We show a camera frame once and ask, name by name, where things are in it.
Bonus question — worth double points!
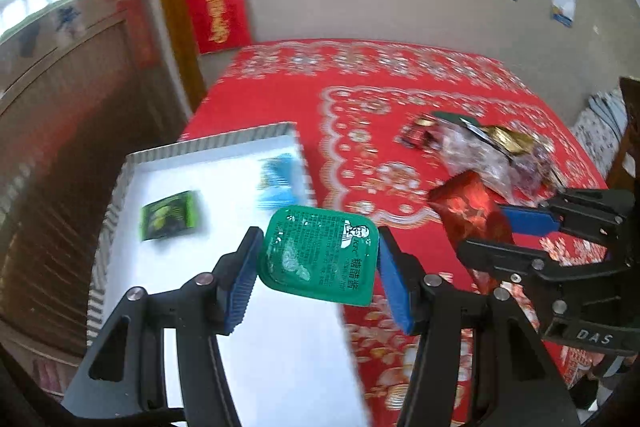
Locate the clear candies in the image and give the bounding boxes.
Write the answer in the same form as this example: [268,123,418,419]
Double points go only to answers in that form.
[440,124,556,202]

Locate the green sauce packet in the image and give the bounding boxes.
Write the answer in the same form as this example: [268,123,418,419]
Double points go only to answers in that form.
[257,204,381,307]

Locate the green leaf-print snack packet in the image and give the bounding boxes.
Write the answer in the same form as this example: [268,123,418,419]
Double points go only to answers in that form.
[139,190,201,240]

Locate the red wall poster gold calligraphy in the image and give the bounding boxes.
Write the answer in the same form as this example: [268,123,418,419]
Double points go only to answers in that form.
[181,0,252,55]

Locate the red paper strip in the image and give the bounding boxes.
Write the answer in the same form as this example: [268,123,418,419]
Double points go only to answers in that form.
[117,0,157,68]

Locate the floral patterned cloth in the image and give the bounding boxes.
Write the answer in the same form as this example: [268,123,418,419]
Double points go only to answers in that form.
[572,91,628,175]

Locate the dark green snack packet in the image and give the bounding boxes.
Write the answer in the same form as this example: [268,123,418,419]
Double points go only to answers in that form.
[432,111,481,130]

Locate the red foil snack packet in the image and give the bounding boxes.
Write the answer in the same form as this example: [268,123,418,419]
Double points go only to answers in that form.
[429,171,516,295]

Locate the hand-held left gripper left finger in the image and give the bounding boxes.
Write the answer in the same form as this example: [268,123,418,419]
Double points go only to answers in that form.
[60,227,266,427]

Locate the brown wooden door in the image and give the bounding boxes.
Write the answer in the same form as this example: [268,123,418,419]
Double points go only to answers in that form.
[0,14,191,358]

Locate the wooden chair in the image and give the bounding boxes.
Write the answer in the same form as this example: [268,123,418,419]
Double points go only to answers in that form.
[607,77,640,192]

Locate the red floral tablecloth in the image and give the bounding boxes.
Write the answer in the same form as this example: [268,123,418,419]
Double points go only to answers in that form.
[177,39,608,427]

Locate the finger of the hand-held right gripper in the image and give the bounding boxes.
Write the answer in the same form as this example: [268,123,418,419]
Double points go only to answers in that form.
[500,188,633,240]
[457,239,616,285]

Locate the blue snack packet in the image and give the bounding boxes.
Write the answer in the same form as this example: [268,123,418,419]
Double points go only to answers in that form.
[256,153,308,210]

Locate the dark red chocolate packet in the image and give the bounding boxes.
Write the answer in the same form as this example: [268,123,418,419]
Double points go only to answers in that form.
[400,118,442,150]

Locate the white tray with striped rim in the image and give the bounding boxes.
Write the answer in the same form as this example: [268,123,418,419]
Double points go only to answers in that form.
[86,122,371,427]

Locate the gold foil snack packet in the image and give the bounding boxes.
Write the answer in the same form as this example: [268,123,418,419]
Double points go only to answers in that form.
[487,125,538,156]

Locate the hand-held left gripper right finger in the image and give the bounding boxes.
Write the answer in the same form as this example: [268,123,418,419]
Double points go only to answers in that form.
[377,227,581,427]

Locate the wooden door frame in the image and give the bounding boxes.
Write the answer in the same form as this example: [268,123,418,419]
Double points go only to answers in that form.
[152,0,208,118]

